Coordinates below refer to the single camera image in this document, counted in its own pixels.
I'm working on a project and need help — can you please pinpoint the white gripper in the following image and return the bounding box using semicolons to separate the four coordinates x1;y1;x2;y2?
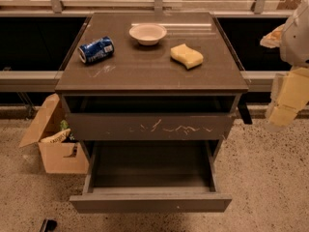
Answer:
260;0;309;131

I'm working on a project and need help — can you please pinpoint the grey drawer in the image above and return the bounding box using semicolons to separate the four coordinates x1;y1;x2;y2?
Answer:
66;113;235;141
70;141;232;214

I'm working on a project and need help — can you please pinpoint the grey drawer cabinet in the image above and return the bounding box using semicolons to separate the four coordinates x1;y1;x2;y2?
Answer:
56;13;248;154

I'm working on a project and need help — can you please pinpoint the yellow sponge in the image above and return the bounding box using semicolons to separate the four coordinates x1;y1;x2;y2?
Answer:
170;43;204;70

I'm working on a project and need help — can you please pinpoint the white bowl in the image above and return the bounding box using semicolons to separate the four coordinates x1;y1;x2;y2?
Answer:
129;23;167;45

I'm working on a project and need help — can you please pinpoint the crushed blue soda can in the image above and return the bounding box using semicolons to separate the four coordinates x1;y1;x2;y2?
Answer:
78;37;115;64

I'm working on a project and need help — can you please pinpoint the snack bag in box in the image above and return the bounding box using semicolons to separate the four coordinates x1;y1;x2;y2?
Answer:
41;129;70;143

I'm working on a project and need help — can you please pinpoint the open cardboard box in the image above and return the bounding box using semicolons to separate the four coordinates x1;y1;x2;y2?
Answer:
19;94;89;174

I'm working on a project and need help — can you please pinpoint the black object on floor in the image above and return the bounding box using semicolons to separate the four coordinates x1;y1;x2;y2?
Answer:
40;218;57;232

